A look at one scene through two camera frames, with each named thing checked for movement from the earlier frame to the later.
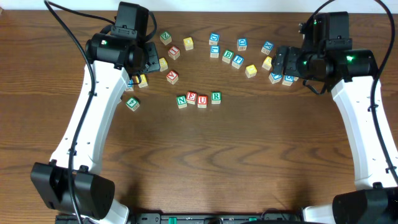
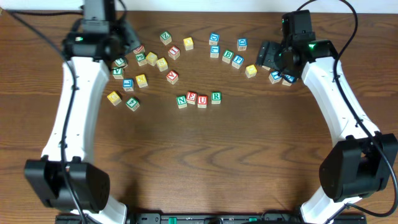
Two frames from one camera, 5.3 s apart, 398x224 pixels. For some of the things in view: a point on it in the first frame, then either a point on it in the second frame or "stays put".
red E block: (191, 98) stays put
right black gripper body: (280, 60) -> (268, 53)
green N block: (181, 101) stays put
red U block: (202, 101) stays put
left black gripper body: (152, 58) -> (131, 40)
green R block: (216, 98) stays put
